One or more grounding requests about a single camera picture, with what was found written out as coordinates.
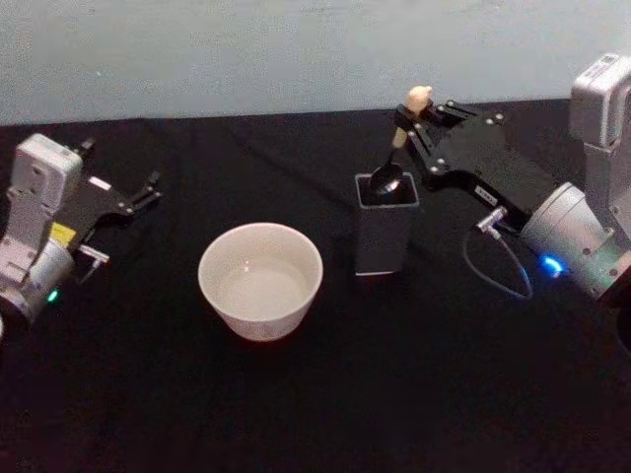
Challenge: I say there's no left gripper cable with plug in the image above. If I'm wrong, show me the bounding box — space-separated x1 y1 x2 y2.
76 243 110 286

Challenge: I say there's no black table cloth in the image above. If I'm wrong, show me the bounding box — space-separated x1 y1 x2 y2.
0 97 631 473

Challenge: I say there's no dark grey square utensil holder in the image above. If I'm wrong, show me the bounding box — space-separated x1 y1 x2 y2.
354 171 421 277

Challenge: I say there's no black spoon with wooden handle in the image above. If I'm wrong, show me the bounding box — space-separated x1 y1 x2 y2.
369 85 435 206

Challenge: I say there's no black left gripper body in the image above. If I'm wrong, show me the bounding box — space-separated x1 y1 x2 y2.
50 156 134 251

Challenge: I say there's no white ceramic bowl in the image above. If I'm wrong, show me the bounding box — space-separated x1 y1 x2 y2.
197 222 324 343

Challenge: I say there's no gripper cable with plug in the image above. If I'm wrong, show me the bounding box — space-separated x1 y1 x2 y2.
462 205 536 300
76 243 110 286

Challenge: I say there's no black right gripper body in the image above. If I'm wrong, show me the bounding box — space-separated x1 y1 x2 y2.
425 112 561 224

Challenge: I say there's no right gripper cable with plug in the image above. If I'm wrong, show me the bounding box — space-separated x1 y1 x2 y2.
462 205 536 300

